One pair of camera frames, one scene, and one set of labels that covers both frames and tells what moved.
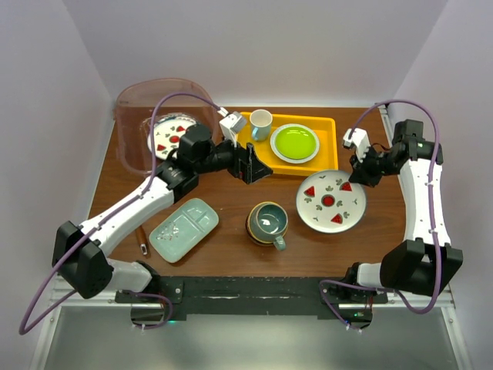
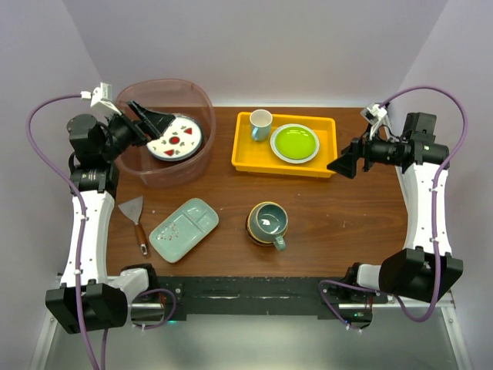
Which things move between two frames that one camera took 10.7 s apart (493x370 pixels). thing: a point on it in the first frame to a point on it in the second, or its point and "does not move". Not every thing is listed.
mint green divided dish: x=183 y=229 does not move
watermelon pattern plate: x=328 y=202 to x=181 y=140
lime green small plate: x=295 y=142 does not move
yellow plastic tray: x=326 y=159 does not move
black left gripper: x=246 y=166 to x=152 y=125
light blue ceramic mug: x=260 y=121 does not move
